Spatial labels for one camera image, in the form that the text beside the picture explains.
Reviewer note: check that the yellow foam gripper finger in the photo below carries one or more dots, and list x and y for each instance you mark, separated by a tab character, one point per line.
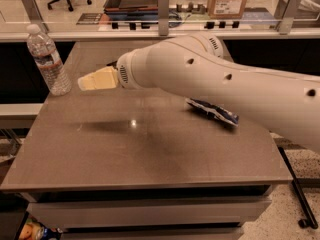
104	78

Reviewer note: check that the black rxbar chocolate wrapper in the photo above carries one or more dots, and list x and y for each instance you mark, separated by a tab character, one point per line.
113	64

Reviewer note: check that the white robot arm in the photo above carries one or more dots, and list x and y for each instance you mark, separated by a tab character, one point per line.
193	67

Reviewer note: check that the clear plastic water bottle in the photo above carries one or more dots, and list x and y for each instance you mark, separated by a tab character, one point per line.
48	60

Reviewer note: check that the glass barrier panel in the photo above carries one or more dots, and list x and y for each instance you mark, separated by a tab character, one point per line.
62	17

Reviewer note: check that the grey open bin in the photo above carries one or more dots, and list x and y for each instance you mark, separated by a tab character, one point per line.
126	5

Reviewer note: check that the blue chip bag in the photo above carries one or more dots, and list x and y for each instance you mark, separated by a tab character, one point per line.
217	112

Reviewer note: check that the cardboard box with label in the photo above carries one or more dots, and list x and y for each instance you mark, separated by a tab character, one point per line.
226	9

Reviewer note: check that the grey table drawer front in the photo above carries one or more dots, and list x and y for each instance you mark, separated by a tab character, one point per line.
152	212

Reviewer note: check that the snack bin with fruit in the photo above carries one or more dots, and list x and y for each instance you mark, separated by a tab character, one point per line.
35	230

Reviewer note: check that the black floor bar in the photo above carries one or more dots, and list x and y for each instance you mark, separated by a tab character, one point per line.
298	184

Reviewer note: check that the middle metal barrier post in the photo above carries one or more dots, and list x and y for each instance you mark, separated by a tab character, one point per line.
163	17

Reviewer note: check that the metal barrier post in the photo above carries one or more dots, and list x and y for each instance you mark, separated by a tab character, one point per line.
285	24
163	17
34	14

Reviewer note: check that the left metal barrier post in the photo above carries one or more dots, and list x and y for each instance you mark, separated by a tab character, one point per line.
34	14

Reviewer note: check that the right metal barrier post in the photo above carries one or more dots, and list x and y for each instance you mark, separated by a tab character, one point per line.
285	24

